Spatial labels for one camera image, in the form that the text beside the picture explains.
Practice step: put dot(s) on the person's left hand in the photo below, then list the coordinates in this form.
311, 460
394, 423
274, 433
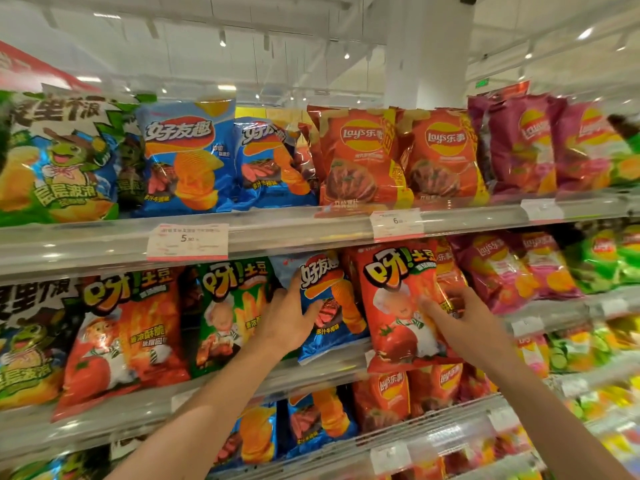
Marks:
280, 329

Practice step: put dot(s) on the maroon chip bags group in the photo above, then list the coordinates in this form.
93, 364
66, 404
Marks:
360, 159

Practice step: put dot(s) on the frog chip bags group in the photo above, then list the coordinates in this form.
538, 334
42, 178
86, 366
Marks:
55, 159

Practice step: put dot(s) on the person's left forearm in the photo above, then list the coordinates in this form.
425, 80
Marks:
200, 424

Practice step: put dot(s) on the shelf snack bags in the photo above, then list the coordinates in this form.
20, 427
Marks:
520, 144

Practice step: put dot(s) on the person's right forearm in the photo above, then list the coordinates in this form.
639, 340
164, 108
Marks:
550, 429

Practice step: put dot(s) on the white price label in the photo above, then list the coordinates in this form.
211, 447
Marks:
615, 307
391, 458
187, 242
542, 210
527, 327
397, 224
504, 420

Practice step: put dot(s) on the rectangular ceiling light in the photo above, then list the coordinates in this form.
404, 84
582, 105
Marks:
227, 88

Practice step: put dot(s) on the grey metal store shelf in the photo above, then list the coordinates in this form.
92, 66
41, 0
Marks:
300, 229

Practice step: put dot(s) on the blue steak-print chips bag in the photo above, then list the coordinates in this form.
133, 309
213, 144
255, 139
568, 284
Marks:
330, 324

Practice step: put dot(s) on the red hanging banner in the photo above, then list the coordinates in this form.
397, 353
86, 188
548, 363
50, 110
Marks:
30, 69

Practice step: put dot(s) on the person's right hand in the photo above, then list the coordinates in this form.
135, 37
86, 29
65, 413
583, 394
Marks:
475, 339

